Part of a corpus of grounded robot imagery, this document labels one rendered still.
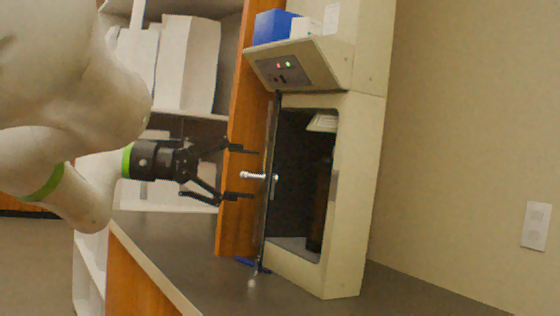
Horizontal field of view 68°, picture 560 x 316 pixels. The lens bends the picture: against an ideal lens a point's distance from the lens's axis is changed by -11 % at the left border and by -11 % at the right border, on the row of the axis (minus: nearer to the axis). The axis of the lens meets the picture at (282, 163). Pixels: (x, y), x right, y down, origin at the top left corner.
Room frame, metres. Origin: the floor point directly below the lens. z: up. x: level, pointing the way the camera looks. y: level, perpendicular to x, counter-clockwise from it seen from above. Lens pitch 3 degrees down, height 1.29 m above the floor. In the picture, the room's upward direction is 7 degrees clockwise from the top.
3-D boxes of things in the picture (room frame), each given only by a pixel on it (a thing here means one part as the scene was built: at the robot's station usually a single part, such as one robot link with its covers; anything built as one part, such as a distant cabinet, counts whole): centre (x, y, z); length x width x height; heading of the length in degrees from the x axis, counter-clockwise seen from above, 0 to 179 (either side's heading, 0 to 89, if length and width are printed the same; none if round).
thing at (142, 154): (1.04, 0.31, 1.20); 0.12 x 0.06 x 0.09; 4
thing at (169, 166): (1.04, 0.23, 1.20); 0.09 x 0.07 x 0.08; 94
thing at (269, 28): (1.17, 0.05, 1.56); 0.10 x 0.10 x 0.09; 32
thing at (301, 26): (1.07, -0.02, 1.54); 0.05 x 0.05 x 0.06; 50
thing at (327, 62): (1.11, 0.01, 1.46); 0.32 x 0.11 x 0.10; 32
